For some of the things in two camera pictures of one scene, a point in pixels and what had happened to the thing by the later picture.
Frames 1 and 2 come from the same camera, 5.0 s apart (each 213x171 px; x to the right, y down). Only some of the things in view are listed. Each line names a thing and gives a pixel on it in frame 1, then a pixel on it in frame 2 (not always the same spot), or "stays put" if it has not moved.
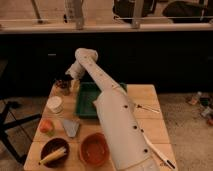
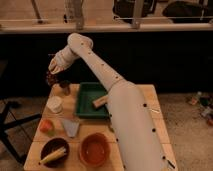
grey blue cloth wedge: x=70 y=126 stays put
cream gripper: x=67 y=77 to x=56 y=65
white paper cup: x=55 y=104 stays put
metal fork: x=143 y=107 stays put
